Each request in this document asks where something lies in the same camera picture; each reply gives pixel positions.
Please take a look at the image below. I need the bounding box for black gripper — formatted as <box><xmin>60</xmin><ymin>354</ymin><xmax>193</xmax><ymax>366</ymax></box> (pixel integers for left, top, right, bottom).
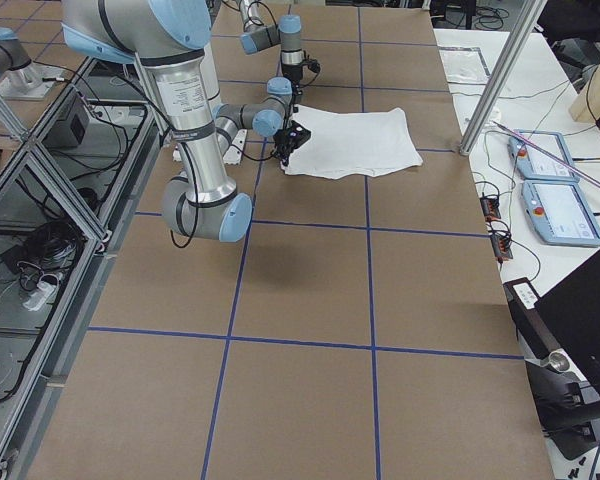
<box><xmin>281</xmin><ymin>56</ymin><xmax>321</xmax><ymax>85</ymax></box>
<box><xmin>273</xmin><ymin>122</ymin><xmax>312</xmax><ymax>169</ymax></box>

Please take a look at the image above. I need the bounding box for orange circuit board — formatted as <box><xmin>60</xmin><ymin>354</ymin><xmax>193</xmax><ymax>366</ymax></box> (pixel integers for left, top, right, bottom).
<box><xmin>480</xmin><ymin>196</ymin><xmax>501</xmax><ymax>221</ymax></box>

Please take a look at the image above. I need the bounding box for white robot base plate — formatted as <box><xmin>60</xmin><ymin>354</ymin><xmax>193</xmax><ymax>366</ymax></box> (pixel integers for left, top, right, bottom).
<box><xmin>171</xmin><ymin>29</ymin><xmax>248</xmax><ymax>166</ymax></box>

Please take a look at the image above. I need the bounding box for upper blue teach pendant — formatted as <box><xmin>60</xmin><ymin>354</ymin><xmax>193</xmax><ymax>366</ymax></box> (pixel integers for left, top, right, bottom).
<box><xmin>508</xmin><ymin>130</ymin><xmax>579</xmax><ymax>183</ymax></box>

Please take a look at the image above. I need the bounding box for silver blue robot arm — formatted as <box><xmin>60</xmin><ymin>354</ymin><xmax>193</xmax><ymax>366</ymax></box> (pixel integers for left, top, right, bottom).
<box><xmin>62</xmin><ymin>1</ymin><xmax>310</xmax><ymax>242</ymax></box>
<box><xmin>235</xmin><ymin>1</ymin><xmax>321</xmax><ymax>89</ymax></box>

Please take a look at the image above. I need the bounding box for aluminium frame post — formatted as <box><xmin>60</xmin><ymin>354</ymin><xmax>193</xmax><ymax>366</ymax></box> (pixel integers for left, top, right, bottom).
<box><xmin>459</xmin><ymin>0</ymin><xmax>547</xmax><ymax>156</ymax></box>

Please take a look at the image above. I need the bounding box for white long-sleeve printed shirt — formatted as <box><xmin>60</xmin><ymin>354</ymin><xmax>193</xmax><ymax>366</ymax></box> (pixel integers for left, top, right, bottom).
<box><xmin>283</xmin><ymin>106</ymin><xmax>423</xmax><ymax>180</ymax></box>

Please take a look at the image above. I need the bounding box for lower blue teach pendant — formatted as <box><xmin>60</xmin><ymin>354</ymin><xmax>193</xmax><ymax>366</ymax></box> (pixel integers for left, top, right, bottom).
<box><xmin>521</xmin><ymin>180</ymin><xmax>600</xmax><ymax>247</ymax></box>

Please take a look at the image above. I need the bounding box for black laptop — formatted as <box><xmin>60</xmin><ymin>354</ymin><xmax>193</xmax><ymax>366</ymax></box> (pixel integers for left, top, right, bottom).
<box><xmin>504</xmin><ymin>249</ymin><xmax>600</xmax><ymax>459</ymax></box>

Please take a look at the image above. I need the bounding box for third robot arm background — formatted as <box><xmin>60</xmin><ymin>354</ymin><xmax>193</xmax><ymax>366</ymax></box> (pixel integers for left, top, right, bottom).
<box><xmin>0</xmin><ymin>27</ymin><xmax>54</xmax><ymax>101</ymax></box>

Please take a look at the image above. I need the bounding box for clear plastic bag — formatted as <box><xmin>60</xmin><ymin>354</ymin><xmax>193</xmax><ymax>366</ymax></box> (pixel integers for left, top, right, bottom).
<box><xmin>439</xmin><ymin>46</ymin><xmax>490</xmax><ymax>85</ymax></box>

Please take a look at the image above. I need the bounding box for blue teach pendant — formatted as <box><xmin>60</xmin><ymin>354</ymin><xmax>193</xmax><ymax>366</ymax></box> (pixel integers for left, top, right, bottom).
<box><xmin>508</xmin><ymin>130</ymin><xmax>579</xmax><ymax>183</ymax></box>
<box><xmin>521</xmin><ymin>180</ymin><xmax>600</xmax><ymax>247</ymax></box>

